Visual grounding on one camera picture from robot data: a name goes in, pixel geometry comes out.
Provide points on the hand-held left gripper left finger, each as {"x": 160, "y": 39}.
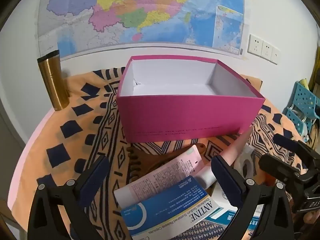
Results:
{"x": 98, "y": 173}

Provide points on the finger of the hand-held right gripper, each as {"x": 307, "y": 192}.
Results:
{"x": 277, "y": 170}
{"x": 290, "y": 143}

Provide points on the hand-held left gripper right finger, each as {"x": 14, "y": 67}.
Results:
{"x": 225, "y": 180}

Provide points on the brown wooden comb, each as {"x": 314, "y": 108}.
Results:
{"x": 150, "y": 158}

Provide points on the pale pink printed tube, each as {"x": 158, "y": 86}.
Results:
{"x": 170, "y": 172}

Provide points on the blue and white medicine box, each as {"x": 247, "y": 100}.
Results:
{"x": 162, "y": 205}

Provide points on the pink cardboard box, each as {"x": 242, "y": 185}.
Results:
{"x": 185, "y": 120}

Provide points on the person's right hand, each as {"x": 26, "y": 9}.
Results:
{"x": 312, "y": 218}

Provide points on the white plastic bag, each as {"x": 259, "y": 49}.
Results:
{"x": 303, "y": 123}

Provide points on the white tape roll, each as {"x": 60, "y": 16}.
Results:
{"x": 246, "y": 160}

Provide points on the orange patterned cloth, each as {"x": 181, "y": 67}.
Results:
{"x": 75, "y": 142}

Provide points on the blue perforated plastic rack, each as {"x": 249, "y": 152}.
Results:
{"x": 303, "y": 97}

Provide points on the yellow green roll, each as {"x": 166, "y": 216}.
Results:
{"x": 304, "y": 81}

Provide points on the gold thermos bottle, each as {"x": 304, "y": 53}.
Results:
{"x": 53, "y": 82}

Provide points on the white wall switch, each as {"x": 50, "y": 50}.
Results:
{"x": 275, "y": 55}

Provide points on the white wall socket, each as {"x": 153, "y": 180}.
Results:
{"x": 267, "y": 50}
{"x": 255, "y": 44}

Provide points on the colourful wall map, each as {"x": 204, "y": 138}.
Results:
{"x": 150, "y": 17}

